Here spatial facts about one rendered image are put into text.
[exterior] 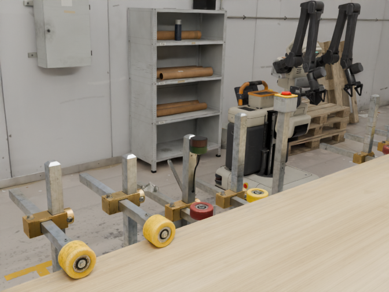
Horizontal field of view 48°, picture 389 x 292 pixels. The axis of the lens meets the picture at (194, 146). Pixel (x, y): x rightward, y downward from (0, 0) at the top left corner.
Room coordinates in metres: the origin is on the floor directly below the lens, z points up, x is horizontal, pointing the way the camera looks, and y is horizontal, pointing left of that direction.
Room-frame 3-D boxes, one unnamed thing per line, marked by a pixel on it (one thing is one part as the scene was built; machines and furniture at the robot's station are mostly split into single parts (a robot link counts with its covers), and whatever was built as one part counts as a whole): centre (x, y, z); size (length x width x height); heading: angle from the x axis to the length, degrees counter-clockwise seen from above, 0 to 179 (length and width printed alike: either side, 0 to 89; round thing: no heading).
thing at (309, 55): (2.90, -0.74, 1.40); 0.11 x 0.06 x 0.43; 129
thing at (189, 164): (1.47, 0.02, 0.89); 0.04 x 0.04 x 0.48; 40
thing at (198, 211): (1.35, -0.03, 0.85); 0.08 x 0.08 x 0.11
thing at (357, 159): (2.26, -0.93, 0.81); 0.14 x 0.06 x 0.05; 130
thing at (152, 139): (4.45, 0.19, 0.78); 0.90 x 0.45 x 1.55; 130
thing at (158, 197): (1.51, 0.09, 0.84); 0.43 x 0.03 x 0.04; 40
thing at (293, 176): (3.40, -0.62, 0.16); 0.67 x 0.64 x 0.25; 40
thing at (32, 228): (1.14, 0.42, 0.95); 0.14 x 0.06 x 0.05; 130
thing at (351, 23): (3.18, -1.08, 1.40); 0.11 x 0.06 x 0.43; 129
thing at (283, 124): (1.80, -0.38, 0.93); 0.05 x 0.05 x 0.45; 40
